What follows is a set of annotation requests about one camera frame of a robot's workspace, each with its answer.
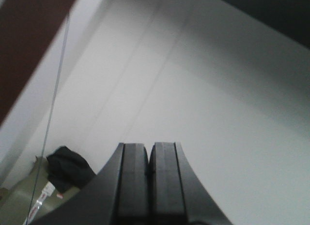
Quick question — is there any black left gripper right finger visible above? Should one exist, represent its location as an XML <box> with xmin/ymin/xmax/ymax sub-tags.
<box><xmin>149</xmin><ymin>142</ymin><xmax>231</xmax><ymax>225</ymax></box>

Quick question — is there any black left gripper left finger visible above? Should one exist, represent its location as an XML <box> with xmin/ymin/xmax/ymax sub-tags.
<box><xmin>33</xmin><ymin>143</ymin><xmax>149</xmax><ymax>225</ymax></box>

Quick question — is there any brown wooden door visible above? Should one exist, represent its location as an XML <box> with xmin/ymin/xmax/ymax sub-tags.
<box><xmin>0</xmin><ymin>0</ymin><xmax>76</xmax><ymax>121</ymax></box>

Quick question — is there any black cloth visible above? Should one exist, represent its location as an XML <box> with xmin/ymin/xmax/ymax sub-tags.
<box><xmin>46</xmin><ymin>146</ymin><xmax>96</xmax><ymax>194</ymax></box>

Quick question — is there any blue rope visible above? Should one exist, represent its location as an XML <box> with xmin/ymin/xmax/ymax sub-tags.
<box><xmin>25</xmin><ymin>13</ymin><xmax>71</xmax><ymax>223</ymax></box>

